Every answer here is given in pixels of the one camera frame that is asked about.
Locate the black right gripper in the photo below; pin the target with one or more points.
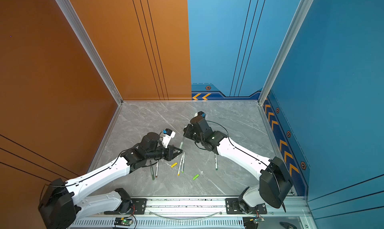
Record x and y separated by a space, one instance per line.
187 130

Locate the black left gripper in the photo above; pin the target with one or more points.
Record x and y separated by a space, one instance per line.
171 153

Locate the dark green pen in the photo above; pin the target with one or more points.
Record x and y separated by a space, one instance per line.
152 173

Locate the white pen green tip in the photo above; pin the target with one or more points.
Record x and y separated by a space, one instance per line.
216 162

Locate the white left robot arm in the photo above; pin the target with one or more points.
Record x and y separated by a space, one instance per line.
64 202

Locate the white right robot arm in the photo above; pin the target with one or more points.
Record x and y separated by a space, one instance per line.
274 179

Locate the white pen light green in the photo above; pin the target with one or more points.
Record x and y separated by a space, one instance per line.
183 163

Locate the white pen brown tip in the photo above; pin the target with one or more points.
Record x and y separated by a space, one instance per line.
157 169

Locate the white pen yellow tip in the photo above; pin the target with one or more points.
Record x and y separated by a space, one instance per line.
180 165

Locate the left green circuit board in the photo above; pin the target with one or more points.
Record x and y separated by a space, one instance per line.
124 222

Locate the green circuit board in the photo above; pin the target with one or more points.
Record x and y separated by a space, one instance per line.
124 222
257 220

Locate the right green circuit board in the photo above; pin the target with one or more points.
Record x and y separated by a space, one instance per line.
257 220

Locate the black object bottom right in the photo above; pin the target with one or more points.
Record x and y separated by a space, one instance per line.
287 225

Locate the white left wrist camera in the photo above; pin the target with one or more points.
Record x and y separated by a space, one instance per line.
168 134

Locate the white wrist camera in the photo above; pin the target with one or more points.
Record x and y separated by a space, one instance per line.
168 134
200 113

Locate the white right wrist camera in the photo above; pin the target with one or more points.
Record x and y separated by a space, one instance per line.
200 113

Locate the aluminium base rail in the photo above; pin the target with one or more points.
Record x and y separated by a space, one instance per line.
206 212

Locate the aluminium right corner post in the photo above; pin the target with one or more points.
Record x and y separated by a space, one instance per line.
295 25

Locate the aluminium corner post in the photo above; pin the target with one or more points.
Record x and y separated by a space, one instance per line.
295 25
77 26

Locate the aluminium left corner post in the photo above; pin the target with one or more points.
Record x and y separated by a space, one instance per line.
77 26

